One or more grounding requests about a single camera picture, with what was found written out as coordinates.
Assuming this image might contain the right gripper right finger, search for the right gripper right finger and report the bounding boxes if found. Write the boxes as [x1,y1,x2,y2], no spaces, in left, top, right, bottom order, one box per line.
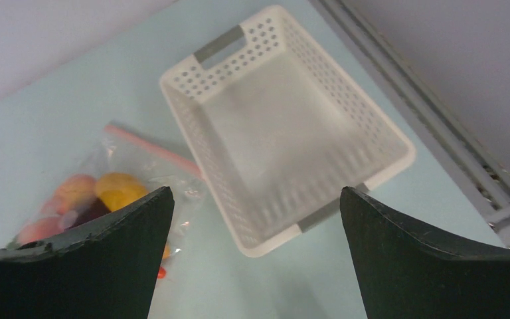
[340,187,510,318]

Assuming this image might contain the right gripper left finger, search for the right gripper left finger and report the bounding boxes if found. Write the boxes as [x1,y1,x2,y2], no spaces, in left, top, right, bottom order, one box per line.
[0,187,175,318]

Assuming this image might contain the red chili pepper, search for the red chili pepper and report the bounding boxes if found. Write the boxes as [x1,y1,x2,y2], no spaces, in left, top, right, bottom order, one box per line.
[157,266,167,279]

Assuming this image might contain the yellow mango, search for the yellow mango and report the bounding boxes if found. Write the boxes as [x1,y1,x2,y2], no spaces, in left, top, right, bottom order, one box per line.
[94,172,149,212]

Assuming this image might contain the pink peach top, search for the pink peach top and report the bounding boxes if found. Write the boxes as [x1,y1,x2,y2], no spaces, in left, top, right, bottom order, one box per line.
[54,174,96,213]

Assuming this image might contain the pink peach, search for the pink peach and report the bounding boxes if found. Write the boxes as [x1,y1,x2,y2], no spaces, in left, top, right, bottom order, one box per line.
[54,174,96,213]
[16,217,64,245]

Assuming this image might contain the clear zip top bag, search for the clear zip top bag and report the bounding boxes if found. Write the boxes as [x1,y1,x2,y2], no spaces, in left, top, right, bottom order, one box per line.
[7,124,207,279]

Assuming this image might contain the purple onion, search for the purple onion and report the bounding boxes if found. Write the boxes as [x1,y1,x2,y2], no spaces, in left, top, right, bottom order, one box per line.
[68,198,112,229]

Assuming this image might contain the pink peach bottom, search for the pink peach bottom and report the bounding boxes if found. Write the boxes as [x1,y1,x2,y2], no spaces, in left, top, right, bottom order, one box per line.
[16,217,64,245]

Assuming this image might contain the white plastic basket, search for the white plastic basket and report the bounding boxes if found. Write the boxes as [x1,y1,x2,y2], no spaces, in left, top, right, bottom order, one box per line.
[159,5,416,258]

